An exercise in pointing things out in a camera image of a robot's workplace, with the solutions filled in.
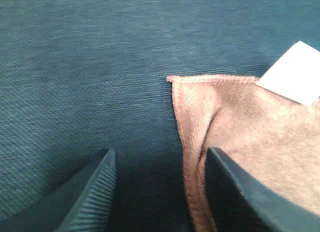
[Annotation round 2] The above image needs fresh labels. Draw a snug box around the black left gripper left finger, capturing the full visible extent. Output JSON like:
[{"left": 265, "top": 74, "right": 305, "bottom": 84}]
[{"left": 0, "top": 149, "right": 117, "bottom": 231}]

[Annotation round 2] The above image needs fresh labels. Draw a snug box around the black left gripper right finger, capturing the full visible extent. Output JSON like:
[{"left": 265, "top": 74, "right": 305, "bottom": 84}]
[{"left": 205, "top": 147, "right": 320, "bottom": 231}]

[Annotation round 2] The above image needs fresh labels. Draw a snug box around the black table cloth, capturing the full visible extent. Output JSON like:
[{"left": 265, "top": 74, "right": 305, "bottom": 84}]
[{"left": 0, "top": 0, "right": 320, "bottom": 231}]

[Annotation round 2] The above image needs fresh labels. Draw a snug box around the white towel label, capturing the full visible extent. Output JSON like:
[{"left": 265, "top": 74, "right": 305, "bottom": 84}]
[{"left": 256, "top": 41, "right": 320, "bottom": 106}]

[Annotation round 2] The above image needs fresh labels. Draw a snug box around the brown towel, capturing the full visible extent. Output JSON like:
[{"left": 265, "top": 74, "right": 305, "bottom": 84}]
[{"left": 167, "top": 75, "right": 320, "bottom": 231}]

